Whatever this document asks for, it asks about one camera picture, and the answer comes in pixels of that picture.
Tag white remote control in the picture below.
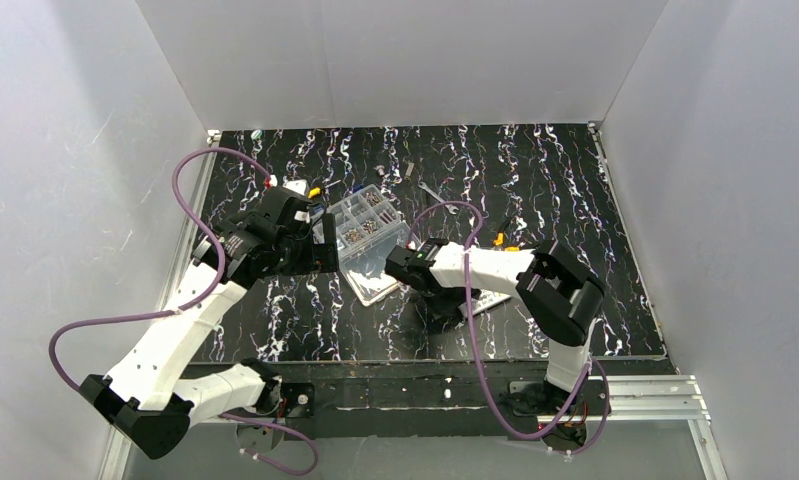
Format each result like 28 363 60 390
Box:
458 290 511 318

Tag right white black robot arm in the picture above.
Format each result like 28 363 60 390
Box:
384 238 605 416

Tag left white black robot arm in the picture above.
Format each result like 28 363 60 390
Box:
79 180 337 459

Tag clear plastic screw box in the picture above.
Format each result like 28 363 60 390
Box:
313 185 419 306

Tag silver open-end wrench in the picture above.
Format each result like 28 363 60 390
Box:
417 181 458 215

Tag yellow handled screwdriver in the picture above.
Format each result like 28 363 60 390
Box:
307 180 341 199

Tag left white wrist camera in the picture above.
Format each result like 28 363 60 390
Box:
264 175 310 197

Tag orange handled pliers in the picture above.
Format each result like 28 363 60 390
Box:
492 216 521 252

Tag black front mounting rail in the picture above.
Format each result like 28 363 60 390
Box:
269 360 567 439

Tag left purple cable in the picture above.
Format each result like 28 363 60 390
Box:
47 146 321 478

